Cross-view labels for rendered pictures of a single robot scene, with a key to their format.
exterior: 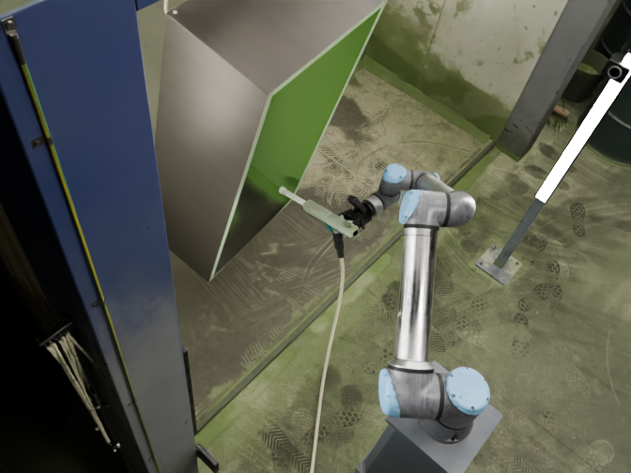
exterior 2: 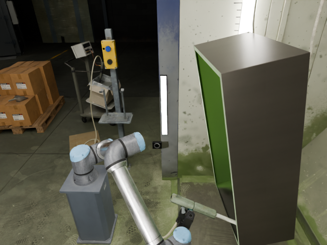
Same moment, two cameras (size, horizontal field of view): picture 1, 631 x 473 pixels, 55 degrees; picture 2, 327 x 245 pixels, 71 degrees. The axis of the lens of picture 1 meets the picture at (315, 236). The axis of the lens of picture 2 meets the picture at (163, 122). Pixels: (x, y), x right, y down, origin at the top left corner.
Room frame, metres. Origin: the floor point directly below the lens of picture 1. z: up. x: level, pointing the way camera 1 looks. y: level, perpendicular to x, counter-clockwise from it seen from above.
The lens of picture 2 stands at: (2.37, -0.71, 1.91)
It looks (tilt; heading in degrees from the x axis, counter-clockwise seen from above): 29 degrees down; 151
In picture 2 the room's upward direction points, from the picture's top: 1 degrees counter-clockwise
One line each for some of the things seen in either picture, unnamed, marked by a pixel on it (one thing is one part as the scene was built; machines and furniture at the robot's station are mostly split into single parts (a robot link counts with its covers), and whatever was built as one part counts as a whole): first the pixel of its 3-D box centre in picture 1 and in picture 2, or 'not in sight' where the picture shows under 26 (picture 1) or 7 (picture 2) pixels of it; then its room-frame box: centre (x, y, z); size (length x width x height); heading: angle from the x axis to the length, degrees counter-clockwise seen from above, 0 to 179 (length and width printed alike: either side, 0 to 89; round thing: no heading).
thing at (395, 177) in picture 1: (394, 179); (180, 241); (1.77, -0.28, 0.79); 0.12 x 0.09 x 0.12; 98
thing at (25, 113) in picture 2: not in sight; (24, 110); (-1.62, -1.02, 0.32); 0.38 x 0.29 x 0.36; 155
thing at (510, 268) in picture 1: (499, 264); not in sight; (2.04, -1.03, 0.01); 0.20 x 0.20 x 0.01; 58
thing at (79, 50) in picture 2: not in sight; (96, 83); (-1.33, 0.11, 0.64); 0.73 x 0.50 x 1.27; 48
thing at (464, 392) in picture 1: (459, 397); (82, 158); (0.84, -0.56, 0.83); 0.17 x 0.15 x 0.18; 98
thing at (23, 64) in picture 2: not in sight; (25, 73); (-2.46, -0.88, 0.69); 0.38 x 0.29 x 0.36; 158
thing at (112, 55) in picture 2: not in sight; (109, 54); (0.19, -0.05, 1.42); 0.12 x 0.06 x 0.26; 58
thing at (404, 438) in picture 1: (422, 445); (92, 204); (0.84, -0.57, 0.32); 0.31 x 0.31 x 0.64; 58
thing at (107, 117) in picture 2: not in sight; (114, 104); (0.29, -0.10, 0.95); 0.26 x 0.15 x 0.32; 58
